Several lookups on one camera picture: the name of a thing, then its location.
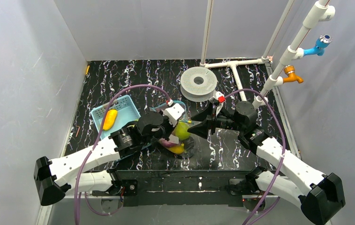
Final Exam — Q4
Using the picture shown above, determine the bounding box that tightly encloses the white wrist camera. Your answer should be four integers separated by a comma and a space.
209, 90, 226, 117
161, 99, 186, 127

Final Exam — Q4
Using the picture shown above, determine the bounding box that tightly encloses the orange plastic tap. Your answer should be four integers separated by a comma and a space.
274, 65, 304, 86

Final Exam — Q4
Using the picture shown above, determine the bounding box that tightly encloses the light blue plastic basket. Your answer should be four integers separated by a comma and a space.
91, 95, 141, 139

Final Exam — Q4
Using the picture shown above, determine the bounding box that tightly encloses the clear zip top bag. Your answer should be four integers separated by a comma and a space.
156, 101, 196, 158

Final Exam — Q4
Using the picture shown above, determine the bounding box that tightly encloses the orange yellow toy mango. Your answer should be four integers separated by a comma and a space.
102, 109, 118, 131

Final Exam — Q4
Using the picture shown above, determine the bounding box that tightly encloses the white perforated filament spool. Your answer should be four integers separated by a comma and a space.
180, 67, 218, 102

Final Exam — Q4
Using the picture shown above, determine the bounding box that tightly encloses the green toy pear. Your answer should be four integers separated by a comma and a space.
172, 121, 191, 140

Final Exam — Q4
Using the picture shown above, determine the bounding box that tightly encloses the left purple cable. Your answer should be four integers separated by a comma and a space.
73, 84, 173, 225

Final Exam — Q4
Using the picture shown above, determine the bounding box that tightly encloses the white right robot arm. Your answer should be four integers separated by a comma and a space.
188, 101, 346, 225

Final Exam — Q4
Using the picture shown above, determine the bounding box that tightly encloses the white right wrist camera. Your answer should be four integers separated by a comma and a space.
209, 90, 226, 117

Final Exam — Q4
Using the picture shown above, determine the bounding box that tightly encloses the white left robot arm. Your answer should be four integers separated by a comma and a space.
34, 106, 185, 206

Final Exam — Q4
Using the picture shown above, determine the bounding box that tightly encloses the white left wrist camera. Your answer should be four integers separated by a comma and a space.
161, 99, 186, 127

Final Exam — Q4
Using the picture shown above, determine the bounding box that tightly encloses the white PVC pipe frame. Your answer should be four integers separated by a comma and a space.
200, 0, 335, 97

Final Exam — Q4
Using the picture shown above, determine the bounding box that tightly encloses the blue plastic tap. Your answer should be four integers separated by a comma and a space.
293, 34, 332, 60

